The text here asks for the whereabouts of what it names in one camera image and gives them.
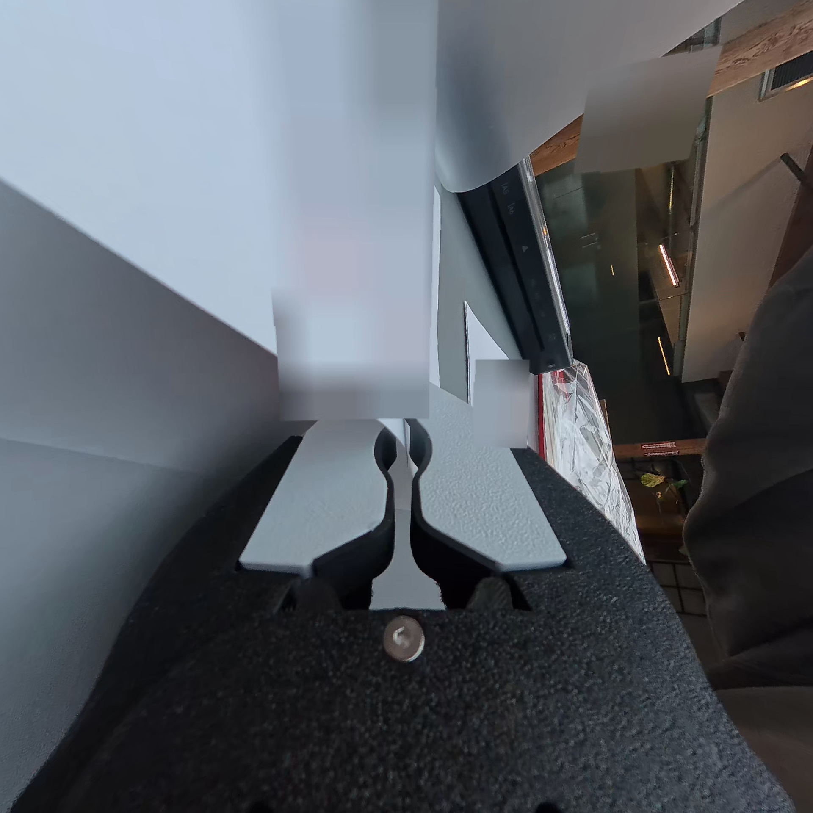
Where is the green plant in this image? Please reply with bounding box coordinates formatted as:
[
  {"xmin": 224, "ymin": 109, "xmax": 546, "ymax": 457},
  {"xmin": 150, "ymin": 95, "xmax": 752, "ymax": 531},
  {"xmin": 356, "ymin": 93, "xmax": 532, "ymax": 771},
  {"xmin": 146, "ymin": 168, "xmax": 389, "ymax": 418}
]
[{"xmin": 640, "ymin": 471, "xmax": 689, "ymax": 510}]

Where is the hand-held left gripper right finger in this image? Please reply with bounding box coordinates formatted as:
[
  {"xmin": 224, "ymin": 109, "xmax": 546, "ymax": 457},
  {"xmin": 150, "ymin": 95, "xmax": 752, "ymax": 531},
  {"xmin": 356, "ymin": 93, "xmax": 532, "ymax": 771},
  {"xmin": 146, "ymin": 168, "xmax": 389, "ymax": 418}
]
[{"xmin": 405, "ymin": 389, "xmax": 567, "ymax": 609}]

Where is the person's dark clothing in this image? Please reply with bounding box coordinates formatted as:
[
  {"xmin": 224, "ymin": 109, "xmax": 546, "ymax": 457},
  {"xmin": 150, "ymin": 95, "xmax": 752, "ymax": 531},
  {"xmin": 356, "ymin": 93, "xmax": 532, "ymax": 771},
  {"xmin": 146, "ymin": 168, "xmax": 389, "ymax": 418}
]
[{"xmin": 681, "ymin": 244, "xmax": 813, "ymax": 813}]

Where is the large white paper sheet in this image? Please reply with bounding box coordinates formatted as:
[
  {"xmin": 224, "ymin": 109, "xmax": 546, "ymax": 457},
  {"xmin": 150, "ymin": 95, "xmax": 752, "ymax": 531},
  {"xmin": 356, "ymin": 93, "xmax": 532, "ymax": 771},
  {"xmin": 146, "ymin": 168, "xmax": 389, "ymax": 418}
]
[{"xmin": 0, "ymin": 0, "xmax": 443, "ymax": 484}]

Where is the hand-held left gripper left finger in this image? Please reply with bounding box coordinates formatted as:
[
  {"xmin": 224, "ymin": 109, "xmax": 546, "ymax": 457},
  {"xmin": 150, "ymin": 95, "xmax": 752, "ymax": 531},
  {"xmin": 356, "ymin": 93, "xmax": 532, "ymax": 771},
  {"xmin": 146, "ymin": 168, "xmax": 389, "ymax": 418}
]
[{"xmin": 239, "ymin": 419, "xmax": 398, "ymax": 611}]

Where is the plastic-wrapped red package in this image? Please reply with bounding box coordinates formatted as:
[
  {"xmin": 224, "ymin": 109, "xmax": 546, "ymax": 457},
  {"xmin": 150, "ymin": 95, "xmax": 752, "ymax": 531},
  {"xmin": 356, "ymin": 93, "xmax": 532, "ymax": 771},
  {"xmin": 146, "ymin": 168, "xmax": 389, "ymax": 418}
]
[{"xmin": 535, "ymin": 361, "xmax": 647, "ymax": 567}]

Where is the small white paper sheet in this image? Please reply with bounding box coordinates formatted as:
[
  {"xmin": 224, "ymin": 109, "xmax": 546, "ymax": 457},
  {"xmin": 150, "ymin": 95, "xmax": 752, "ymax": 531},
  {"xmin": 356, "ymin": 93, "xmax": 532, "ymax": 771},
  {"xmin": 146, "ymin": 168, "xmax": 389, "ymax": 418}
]
[{"xmin": 464, "ymin": 300, "xmax": 510, "ymax": 407}]

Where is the grey desk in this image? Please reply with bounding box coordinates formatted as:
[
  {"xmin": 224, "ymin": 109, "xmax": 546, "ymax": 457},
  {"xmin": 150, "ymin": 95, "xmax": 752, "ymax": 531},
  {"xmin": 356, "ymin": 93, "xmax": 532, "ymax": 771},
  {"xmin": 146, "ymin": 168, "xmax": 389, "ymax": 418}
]
[{"xmin": 0, "ymin": 178, "xmax": 541, "ymax": 813}]

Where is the black device with markings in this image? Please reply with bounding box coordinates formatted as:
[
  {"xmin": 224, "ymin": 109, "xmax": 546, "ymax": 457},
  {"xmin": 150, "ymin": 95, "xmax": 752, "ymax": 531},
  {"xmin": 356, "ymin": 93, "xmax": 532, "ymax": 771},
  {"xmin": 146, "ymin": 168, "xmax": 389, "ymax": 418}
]
[{"xmin": 457, "ymin": 159, "xmax": 574, "ymax": 377}]

